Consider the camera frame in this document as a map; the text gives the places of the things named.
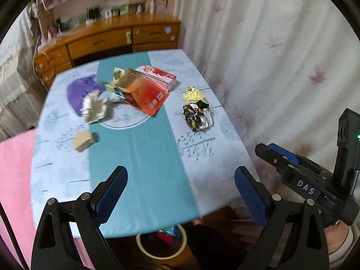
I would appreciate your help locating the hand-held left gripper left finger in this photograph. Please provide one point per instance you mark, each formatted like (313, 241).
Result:
(112, 194)

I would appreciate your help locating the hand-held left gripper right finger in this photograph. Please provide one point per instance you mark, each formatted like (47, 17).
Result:
(250, 199)

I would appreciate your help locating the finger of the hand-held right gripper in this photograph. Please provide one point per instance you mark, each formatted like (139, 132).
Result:
(270, 154)
(287, 154)

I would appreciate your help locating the small beige cardboard box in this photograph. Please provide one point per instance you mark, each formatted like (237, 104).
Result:
(83, 140)

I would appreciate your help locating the blue bin with yellow rim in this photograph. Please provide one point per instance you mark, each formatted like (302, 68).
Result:
(166, 249)

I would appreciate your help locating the strawberry milk carton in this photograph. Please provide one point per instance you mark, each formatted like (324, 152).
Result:
(160, 74)

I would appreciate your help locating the person's right forearm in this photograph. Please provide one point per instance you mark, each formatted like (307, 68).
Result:
(336, 236)

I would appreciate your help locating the leaf print teal tablecloth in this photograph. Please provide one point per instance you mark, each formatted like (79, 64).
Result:
(152, 152)

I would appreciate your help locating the red folded packet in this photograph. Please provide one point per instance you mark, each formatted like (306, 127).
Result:
(167, 238)

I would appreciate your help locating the black gold crumpled wrapper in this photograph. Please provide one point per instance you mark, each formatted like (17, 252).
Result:
(197, 116)

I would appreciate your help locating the crumpled white paper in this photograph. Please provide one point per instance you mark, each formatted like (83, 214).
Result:
(94, 109)

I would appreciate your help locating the yellow crumpled wrapper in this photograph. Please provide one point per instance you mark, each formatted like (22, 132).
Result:
(192, 95)

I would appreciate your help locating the orange foil pouch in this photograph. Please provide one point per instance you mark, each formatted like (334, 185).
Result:
(146, 92)

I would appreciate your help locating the white leaf print curtain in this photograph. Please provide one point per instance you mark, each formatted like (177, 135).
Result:
(267, 47)

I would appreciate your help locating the purple plastic pouch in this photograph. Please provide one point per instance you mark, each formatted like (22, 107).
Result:
(77, 92)

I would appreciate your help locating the yellow green small carton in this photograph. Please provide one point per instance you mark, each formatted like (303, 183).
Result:
(115, 85)

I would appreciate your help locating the cream lace cover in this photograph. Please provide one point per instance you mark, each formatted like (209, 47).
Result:
(14, 76)

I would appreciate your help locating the green white hanging charm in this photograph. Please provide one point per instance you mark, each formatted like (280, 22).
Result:
(129, 37)

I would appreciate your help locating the wooden desk with hutch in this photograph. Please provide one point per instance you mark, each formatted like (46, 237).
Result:
(112, 33)

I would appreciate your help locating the small white bottle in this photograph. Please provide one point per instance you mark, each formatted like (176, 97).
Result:
(139, 9)
(152, 7)

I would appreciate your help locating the black photo frame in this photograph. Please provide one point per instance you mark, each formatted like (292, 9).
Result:
(93, 13)

